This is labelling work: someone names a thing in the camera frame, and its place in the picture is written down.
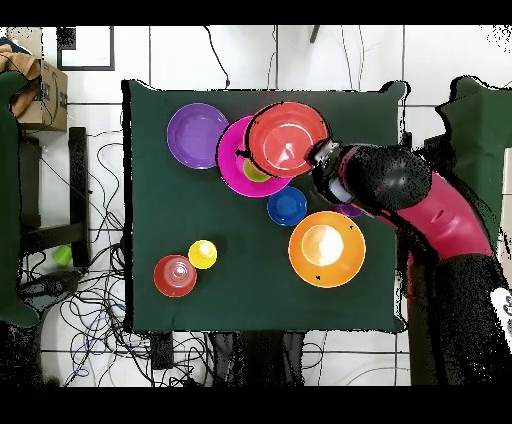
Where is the large pink bowl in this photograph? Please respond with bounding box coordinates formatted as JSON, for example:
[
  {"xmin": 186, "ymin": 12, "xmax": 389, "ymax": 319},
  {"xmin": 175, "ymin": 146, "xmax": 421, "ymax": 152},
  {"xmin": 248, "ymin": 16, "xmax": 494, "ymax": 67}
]
[{"xmin": 216, "ymin": 115, "xmax": 293, "ymax": 199}]

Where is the yellow cup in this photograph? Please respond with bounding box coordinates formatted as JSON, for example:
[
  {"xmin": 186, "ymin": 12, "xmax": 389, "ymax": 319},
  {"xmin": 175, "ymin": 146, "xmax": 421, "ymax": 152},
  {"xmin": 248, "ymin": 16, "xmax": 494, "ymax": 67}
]
[{"xmin": 187, "ymin": 239, "xmax": 219, "ymax": 270}]

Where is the large red shallow bowl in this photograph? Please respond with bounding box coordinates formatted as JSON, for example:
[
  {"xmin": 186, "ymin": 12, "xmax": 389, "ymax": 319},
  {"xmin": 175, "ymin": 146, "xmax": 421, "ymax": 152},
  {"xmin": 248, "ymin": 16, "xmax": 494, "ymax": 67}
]
[{"xmin": 244, "ymin": 101, "xmax": 331, "ymax": 179}]

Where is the small blue bowl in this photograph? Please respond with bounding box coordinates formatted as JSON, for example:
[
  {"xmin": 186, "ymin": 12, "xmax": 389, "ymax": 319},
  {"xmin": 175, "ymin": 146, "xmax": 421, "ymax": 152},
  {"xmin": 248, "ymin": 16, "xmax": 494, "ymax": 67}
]
[{"xmin": 266, "ymin": 185, "xmax": 309, "ymax": 228}]

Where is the dark green tablecloth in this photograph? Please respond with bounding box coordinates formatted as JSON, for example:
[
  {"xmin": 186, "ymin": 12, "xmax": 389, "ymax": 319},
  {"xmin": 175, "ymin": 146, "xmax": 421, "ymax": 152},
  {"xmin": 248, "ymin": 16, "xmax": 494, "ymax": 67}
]
[{"xmin": 121, "ymin": 78, "xmax": 411, "ymax": 333}]

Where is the large orange bowl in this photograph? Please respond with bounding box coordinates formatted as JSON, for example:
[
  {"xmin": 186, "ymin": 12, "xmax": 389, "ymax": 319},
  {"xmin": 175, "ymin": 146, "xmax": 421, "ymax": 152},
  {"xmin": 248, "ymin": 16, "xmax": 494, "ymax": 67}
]
[{"xmin": 288, "ymin": 210, "xmax": 367, "ymax": 289}]

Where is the purple cup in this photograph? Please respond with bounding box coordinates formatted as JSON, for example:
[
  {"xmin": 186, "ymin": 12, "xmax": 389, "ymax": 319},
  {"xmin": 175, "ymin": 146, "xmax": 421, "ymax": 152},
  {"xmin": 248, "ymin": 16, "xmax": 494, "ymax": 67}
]
[{"xmin": 334, "ymin": 202, "xmax": 364, "ymax": 219}]

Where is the large purple shallow bowl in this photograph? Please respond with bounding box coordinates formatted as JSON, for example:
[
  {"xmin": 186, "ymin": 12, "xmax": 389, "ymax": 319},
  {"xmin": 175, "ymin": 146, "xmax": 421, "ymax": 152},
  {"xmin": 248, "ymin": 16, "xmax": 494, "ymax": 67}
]
[{"xmin": 166, "ymin": 102, "xmax": 230, "ymax": 171}]

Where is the small red bowl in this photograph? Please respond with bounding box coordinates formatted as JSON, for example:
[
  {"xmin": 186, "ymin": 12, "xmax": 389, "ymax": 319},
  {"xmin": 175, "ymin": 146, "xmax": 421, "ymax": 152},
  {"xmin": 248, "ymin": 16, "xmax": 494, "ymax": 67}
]
[{"xmin": 152, "ymin": 254, "xmax": 198, "ymax": 299}]

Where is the black metal stand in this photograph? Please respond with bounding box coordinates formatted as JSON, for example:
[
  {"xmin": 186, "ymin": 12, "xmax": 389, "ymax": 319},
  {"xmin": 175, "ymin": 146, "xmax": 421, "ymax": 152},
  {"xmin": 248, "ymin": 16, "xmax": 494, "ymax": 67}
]
[{"xmin": 19, "ymin": 126, "xmax": 90, "ymax": 269}]

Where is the small green floor cup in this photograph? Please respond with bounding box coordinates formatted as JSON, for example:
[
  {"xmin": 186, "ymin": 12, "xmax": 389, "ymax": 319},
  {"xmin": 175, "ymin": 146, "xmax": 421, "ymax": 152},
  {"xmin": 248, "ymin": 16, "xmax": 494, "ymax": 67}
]
[{"xmin": 52, "ymin": 244, "xmax": 74, "ymax": 266}]

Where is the black floor base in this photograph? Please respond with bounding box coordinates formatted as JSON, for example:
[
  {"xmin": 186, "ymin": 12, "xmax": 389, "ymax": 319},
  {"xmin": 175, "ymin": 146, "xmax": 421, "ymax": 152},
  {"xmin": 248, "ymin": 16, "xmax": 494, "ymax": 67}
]
[{"xmin": 17, "ymin": 269, "xmax": 81, "ymax": 305}]

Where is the cardboard box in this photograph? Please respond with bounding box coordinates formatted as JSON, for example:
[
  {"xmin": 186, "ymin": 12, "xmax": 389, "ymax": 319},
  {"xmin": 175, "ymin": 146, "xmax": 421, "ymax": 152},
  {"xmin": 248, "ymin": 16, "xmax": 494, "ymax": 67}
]
[{"xmin": 9, "ymin": 43, "xmax": 69, "ymax": 133}]

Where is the green cloth side table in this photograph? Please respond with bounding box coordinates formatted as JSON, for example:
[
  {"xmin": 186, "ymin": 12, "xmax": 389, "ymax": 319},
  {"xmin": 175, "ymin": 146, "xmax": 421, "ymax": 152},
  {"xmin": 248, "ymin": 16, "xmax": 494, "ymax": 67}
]
[
  {"xmin": 435, "ymin": 75, "xmax": 512, "ymax": 257},
  {"xmin": 0, "ymin": 70, "xmax": 41, "ymax": 329}
]

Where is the thin black floor cable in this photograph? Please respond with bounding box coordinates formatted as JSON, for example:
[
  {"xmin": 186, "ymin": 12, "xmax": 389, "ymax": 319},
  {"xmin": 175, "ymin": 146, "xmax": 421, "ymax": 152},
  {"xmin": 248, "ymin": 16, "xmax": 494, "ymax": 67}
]
[{"xmin": 203, "ymin": 25, "xmax": 231, "ymax": 90}]

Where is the tangle of floor cables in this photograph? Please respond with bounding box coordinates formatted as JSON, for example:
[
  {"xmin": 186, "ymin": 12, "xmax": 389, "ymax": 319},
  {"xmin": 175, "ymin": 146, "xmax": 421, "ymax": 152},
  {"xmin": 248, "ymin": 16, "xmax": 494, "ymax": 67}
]
[{"xmin": 19, "ymin": 131, "xmax": 209, "ymax": 387}]

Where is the black square floor frame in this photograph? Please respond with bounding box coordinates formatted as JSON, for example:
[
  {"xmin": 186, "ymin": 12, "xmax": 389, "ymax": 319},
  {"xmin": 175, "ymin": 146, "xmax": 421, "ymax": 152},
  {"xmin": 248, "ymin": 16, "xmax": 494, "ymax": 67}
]
[{"xmin": 55, "ymin": 25, "xmax": 116, "ymax": 72}]

